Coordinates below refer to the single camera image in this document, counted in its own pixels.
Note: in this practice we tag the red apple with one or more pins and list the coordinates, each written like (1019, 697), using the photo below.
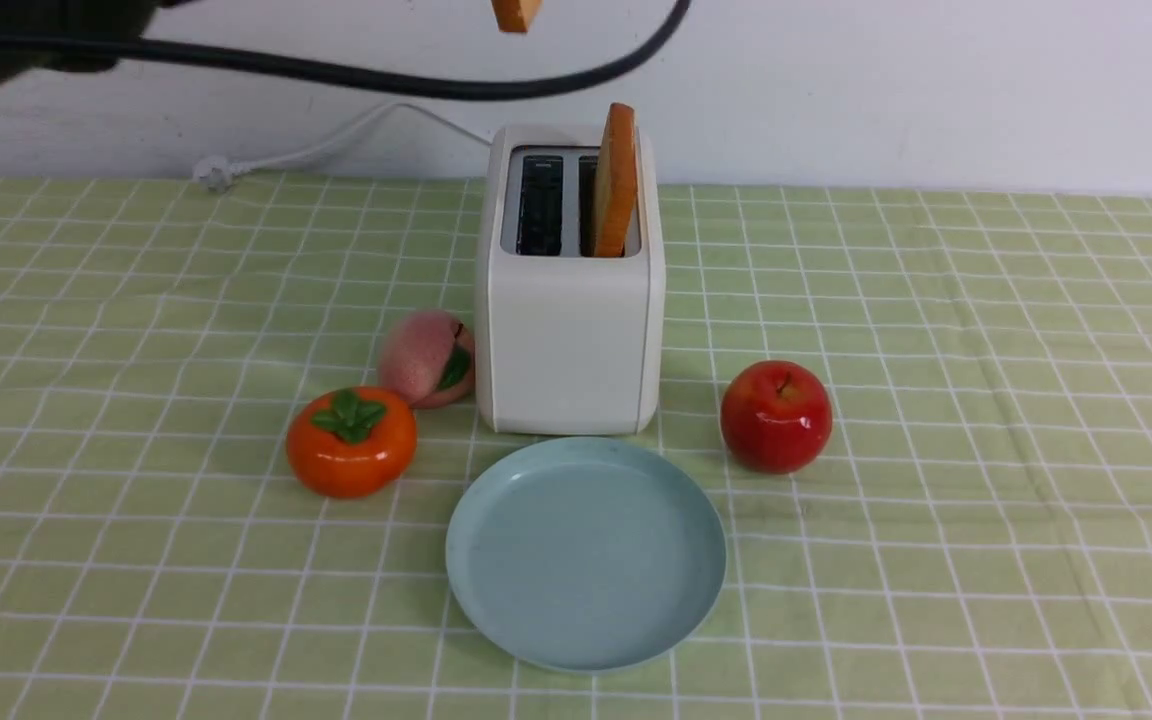
(775, 417)

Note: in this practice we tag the pink peach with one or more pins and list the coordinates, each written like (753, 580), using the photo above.
(428, 358)

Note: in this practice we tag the light blue round plate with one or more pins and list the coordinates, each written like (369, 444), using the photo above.
(585, 555)

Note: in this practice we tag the green checkered tablecloth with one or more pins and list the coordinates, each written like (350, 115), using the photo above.
(974, 542)

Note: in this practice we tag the toast slice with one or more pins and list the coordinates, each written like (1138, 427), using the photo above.
(615, 183)
(515, 16)

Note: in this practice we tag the white two-slot toaster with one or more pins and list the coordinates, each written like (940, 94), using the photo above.
(566, 345)

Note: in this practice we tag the orange persimmon with green leaf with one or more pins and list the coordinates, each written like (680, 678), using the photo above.
(352, 442)

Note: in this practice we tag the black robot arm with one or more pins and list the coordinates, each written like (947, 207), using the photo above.
(33, 33)

